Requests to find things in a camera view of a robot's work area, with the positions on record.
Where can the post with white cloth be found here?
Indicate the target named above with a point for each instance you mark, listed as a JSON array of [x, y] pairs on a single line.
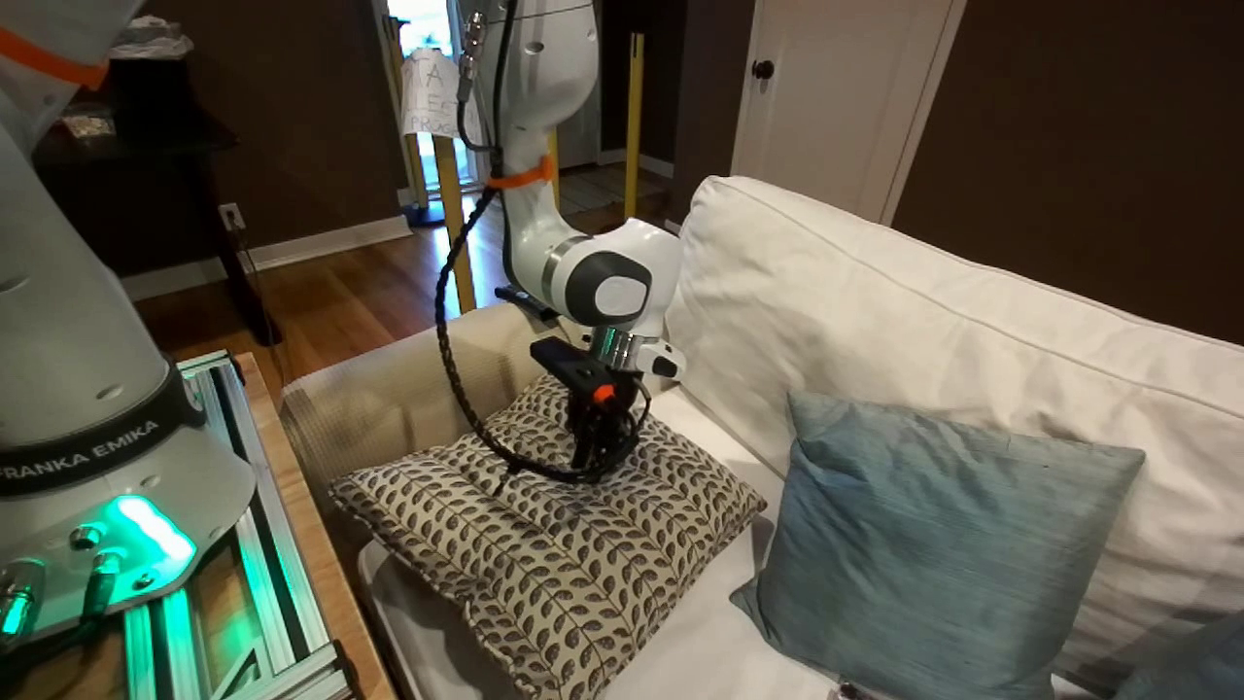
[[430, 92]]

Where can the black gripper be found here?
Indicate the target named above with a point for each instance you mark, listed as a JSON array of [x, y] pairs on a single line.
[[599, 405]]

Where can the white door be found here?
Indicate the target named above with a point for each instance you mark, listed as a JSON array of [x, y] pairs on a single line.
[[836, 95]]

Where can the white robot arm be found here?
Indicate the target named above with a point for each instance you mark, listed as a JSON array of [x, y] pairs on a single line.
[[110, 487]]

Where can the brown leaf-patterned pillow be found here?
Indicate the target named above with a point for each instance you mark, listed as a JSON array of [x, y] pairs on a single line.
[[559, 582]]

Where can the far yellow stanchion post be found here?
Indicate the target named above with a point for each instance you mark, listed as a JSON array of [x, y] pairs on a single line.
[[636, 92]]

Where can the grey-blue pillow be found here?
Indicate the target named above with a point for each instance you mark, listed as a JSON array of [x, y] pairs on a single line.
[[928, 557]]

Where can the dark wooden side table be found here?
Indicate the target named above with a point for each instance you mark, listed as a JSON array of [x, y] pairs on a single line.
[[147, 192]]

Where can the white sofa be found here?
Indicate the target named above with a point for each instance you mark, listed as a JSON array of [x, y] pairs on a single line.
[[796, 300]]

